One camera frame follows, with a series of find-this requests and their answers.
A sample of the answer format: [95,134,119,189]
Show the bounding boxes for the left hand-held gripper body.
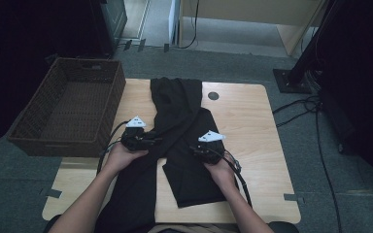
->
[120,115,158,152]

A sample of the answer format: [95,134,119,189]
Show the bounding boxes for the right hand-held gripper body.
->
[194,129,226,164]

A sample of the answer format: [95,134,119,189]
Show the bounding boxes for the black pants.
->
[93,77,237,233]

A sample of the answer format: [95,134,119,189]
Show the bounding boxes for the brown wicker basket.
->
[7,57,126,158]

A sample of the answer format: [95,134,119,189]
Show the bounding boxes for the person's left hand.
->
[105,142,150,176]

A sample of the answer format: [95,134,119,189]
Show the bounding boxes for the person's right hand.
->
[203,158,237,192]

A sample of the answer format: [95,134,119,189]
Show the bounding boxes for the person's beige clothing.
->
[149,222,241,233]

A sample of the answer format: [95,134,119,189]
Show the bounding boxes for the black chair armrest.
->
[268,220,300,233]
[43,213,62,233]

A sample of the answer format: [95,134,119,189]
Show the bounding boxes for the black metal stand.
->
[272,0,341,95]

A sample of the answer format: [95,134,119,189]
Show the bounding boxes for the dark cabinet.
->
[88,0,128,58]

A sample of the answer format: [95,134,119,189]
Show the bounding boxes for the white board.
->
[168,0,181,46]

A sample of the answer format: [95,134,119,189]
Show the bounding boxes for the light wooden cabinet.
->
[178,0,327,58]

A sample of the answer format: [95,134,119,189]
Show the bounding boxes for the dark curtain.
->
[0,0,93,151]
[317,0,373,198]

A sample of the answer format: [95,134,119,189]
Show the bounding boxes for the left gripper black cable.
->
[96,119,130,176]

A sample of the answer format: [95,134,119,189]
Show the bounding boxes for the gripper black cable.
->
[96,119,130,176]
[222,150,253,208]

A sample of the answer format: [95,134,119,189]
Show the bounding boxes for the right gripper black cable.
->
[222,150,253,208]

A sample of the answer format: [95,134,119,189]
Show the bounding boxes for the black floor cable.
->
[314,100,344,233]
[271,96,322,115]
[275,108,319,128]

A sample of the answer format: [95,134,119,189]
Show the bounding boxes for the black hanging cable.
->
[178,0,200,50]

